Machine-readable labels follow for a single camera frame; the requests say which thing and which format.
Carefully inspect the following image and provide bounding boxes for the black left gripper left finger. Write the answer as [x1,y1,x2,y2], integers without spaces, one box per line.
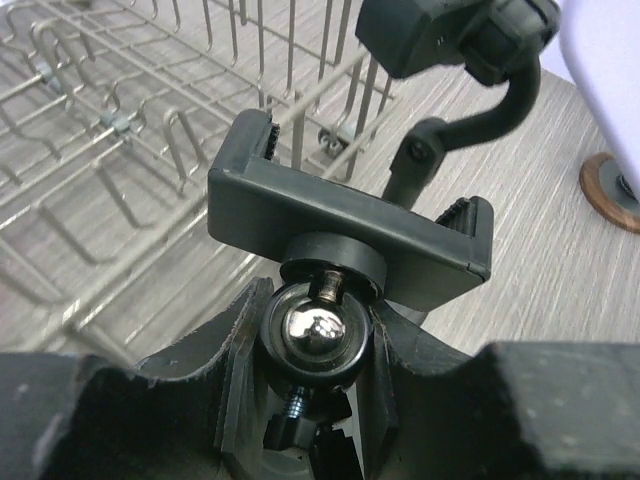
[1,278,274,479]

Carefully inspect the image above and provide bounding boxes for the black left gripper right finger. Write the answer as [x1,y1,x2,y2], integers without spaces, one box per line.
[357,302,639,479]

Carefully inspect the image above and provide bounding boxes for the black round-base phone stand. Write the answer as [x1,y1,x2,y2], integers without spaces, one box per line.
[354,0,561,209]

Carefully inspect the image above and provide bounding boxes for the wooden rimmed round stand base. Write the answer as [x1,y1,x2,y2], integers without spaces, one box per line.
[579,152,639,234]

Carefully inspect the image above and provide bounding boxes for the grey wire dish rack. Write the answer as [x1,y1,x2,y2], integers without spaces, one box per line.
[1,1,393,363]

